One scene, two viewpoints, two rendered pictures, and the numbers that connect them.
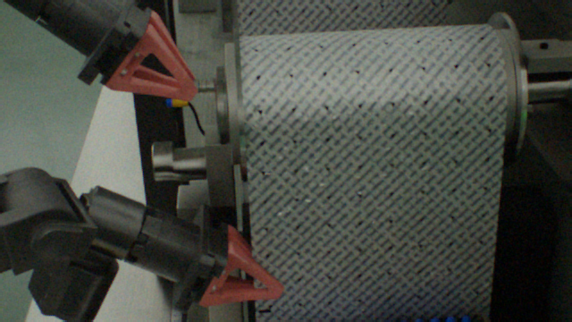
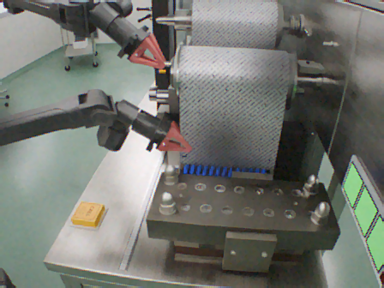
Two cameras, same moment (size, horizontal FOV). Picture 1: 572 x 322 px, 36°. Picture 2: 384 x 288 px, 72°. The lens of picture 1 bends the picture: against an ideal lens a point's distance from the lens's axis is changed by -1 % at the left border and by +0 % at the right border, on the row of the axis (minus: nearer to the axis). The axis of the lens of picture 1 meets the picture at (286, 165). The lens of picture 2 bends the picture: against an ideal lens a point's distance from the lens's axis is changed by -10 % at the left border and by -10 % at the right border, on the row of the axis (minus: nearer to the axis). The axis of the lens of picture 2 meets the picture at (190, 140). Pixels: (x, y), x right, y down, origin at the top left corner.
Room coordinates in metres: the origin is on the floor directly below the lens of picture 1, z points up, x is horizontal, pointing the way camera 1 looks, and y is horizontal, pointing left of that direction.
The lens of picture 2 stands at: (0.11, -0.09, 1.47)
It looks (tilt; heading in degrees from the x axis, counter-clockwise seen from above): 32 degrees down; 10
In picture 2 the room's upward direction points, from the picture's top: straight up
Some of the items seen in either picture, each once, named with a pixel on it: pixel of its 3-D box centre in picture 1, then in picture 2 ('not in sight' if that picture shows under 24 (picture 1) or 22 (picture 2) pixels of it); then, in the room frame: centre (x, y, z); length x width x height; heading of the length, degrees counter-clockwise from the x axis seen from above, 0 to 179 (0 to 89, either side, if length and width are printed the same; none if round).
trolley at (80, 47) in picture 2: not in sight; (78, 35); (4.82, 2.74, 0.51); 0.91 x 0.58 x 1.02; 27
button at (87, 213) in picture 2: not in sight; (87, 213); (0.60, 0.27, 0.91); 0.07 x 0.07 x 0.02; 3
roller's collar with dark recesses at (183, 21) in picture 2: not in sight; (185, 20); (1.02, 0.08, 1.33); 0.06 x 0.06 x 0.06; 3
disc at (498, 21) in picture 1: (500, 89); (288, 78); (0.78, -0.21, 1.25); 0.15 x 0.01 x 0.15; 3
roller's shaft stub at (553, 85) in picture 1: (540, 87); (304, 80); (0.79, -0.25, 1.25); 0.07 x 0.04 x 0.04; 93
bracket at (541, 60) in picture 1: (550, 53); (309, 66); (0.79, -0.25, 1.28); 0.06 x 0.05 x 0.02; 93
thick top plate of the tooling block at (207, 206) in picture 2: not in sight; (242, 210); (0.60, -0.13, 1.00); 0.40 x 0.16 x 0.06; 93
